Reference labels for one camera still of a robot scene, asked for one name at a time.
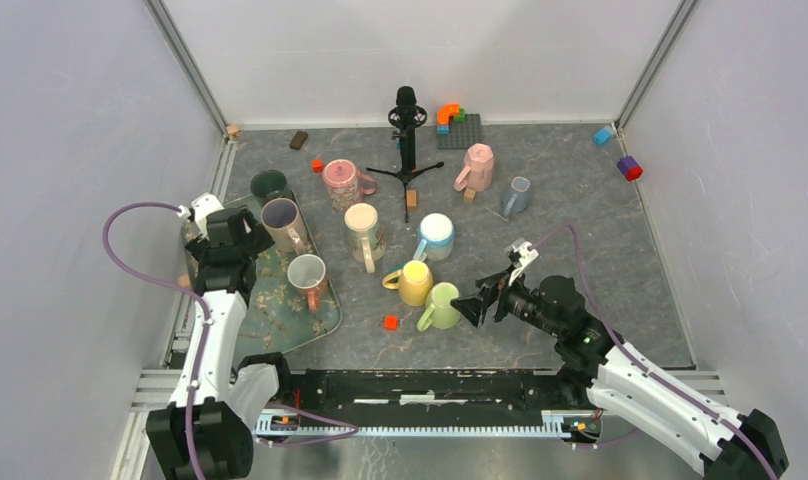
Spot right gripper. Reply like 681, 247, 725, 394
449, 263, 562, 339

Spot iridescent pink mug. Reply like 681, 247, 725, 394
261, 198, 308, 255

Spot dark green mug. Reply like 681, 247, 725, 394
249, 169, 296, 207

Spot salmon flower mug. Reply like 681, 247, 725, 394
287, 254, 329, 313

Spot small grey-blue mug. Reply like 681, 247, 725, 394
501, 176, 533, 218

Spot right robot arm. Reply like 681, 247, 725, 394
451, 272, 789, 479

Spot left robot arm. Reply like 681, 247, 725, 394
146, 208, 274, 479

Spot light green mug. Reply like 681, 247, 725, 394
416, 282, 461, 332

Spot yellow mug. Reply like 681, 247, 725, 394
382, 260, 434, 307

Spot blue white mug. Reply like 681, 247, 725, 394
413, 213, 455, 261

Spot pink octagonal mug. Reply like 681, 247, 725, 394
453, 143, 494, 192

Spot pink ghost pattern mug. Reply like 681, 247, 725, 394
322, 159, 378, 212

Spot tall seashell cream mug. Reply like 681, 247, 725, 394
344, 202, 387, 273

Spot floral green tray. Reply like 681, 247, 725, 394
180, 195, 343, 362

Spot red cube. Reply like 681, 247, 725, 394
383, 315, 399, 331

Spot brown block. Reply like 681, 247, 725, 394
289, 130, 309, 151

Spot grey lego baseplate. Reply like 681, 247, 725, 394
437, 114, 483, 150

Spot orange curved block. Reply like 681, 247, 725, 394
436, 103, 460, 125

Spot purple red block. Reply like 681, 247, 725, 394
617, 156, 644, 182

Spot black microphone on tripod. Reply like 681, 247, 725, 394
367, 86, 445, 223

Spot blue block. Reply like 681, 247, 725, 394
592, 125, 615, 146

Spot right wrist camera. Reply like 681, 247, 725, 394
504, 238, 539, 286

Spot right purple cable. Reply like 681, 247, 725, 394
531, 223, 780, 480

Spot purple cable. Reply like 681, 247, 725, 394
101, 201, 359, 480
531, 223, 780, 480

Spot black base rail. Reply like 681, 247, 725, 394
272, 369, 595, 429

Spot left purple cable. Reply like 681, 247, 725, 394
101, 201, 359, 480

